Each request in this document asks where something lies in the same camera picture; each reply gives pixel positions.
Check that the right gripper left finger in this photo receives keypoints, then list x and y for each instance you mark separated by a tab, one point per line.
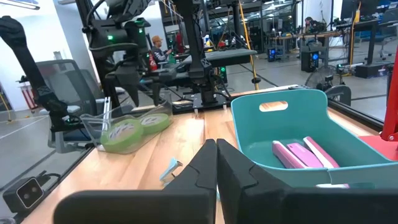
155	207

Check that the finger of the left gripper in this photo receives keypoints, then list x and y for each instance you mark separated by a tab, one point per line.
129	87
155	93

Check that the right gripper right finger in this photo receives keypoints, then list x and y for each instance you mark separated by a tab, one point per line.
280	205

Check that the green tape roll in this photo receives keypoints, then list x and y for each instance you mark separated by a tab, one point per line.
161	127
124	147

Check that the pink stapler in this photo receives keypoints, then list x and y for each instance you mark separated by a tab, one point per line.
301	154

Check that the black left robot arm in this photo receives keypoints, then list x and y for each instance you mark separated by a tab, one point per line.
192	37

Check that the person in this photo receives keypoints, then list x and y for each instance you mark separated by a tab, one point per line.
158	53
314	26

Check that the grey office chair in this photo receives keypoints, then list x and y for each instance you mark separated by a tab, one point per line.
77	84

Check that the clear plastic container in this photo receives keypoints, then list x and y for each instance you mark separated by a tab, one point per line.
90	124

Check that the black desk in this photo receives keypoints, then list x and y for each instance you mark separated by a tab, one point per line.
224	57

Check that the teal plastic bin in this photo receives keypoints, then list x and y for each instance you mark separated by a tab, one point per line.
311	124

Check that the yellow rod with black knob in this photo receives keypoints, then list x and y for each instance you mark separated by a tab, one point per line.
247	40

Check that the black floor fan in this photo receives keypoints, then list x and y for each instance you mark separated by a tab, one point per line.
320	77

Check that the black computer tower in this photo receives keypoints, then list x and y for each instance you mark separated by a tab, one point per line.
311	59

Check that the small black camera box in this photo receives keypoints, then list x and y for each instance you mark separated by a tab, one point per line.
29	194

